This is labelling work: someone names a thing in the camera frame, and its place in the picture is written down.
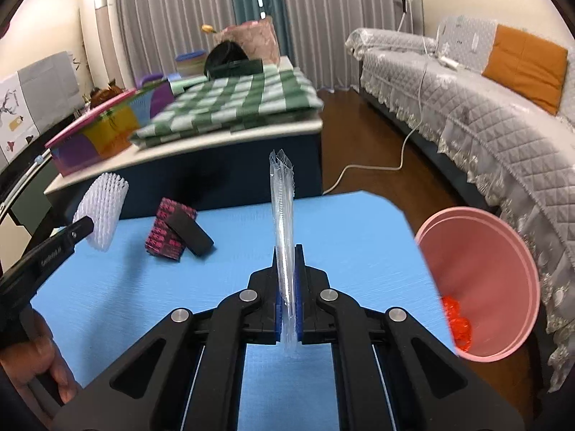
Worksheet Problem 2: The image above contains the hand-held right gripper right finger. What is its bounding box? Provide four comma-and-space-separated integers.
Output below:
295, 245, 525, 431

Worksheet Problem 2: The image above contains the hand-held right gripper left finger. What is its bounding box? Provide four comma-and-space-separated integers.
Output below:
51, 249, 285, 431

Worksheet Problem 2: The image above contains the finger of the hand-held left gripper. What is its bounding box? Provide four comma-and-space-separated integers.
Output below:
18, 216, 96, 290

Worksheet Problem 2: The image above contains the white foam fruit net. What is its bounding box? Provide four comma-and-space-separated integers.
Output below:
73, 173, 130, 252

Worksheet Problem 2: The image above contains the clear plastic straw packet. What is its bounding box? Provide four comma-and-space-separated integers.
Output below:
268, 148, 299, 360

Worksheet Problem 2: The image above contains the red plastic bag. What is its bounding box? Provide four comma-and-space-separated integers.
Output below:
440, 295, 474, 352

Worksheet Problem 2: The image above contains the pink plastic bin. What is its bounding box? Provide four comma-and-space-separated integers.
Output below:
413, 207, 541, 363

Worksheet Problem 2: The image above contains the person's left hand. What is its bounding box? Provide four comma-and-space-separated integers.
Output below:
0, 312, 84, 407

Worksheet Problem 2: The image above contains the dark television cabinet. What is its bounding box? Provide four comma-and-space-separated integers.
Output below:
0, 144, 68, 274

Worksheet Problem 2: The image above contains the white rod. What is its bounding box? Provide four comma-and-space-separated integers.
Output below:
0, 144, 52, 216

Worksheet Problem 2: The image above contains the blue foam mat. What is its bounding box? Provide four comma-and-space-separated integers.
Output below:
31, 191, 459, 431

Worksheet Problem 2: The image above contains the pink black patterned packet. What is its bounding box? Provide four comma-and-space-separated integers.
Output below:
144, 198, 198, 262

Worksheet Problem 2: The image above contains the black foam block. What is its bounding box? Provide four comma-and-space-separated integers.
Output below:
166, 213, 215, 258

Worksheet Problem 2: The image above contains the multicoloured storage box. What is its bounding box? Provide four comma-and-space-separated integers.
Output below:
45, 82, 171, 178

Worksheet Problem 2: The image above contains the white top coffee table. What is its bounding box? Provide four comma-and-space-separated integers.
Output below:
43, 56, 324, 221

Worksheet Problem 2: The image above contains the brown figurine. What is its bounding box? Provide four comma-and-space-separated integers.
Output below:
89, 80, 124, 108

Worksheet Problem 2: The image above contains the cloth covered television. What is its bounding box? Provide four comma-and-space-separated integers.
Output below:
0, 51, 79, 167

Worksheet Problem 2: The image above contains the green checkered cloth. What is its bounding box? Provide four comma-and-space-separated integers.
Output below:
130, 64, 325, 150

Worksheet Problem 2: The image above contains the white standing air conditioner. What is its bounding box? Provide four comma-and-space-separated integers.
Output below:
81, 0, 135, 93

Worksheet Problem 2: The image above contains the stack of coloured bowls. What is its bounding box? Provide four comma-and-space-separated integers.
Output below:
175, 51, 207, 77

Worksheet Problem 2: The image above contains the dark green box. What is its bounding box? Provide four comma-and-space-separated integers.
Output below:
209, 59, 265, 79

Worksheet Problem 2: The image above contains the black bowl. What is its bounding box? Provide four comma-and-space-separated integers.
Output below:
204, 40, 249, 77

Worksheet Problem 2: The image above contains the grey quilted sofa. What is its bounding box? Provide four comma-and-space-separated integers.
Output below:
345, 27, 575, 393

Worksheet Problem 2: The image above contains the grey pleated curtain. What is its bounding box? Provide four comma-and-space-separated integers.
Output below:
279, 0, 420, 91
105, 0, 232, 86

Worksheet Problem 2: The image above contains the pink fabric basket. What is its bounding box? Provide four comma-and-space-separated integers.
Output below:
216, 15, 280, 67

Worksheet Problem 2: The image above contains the grey patterned cushion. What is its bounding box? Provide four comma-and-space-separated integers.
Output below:
436, 15, 498, 73

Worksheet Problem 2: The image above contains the large orange cushion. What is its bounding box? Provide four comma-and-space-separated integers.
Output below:
483, 24, 569, 115

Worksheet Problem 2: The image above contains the white cable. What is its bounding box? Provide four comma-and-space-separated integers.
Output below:
322, 31, 432, 196

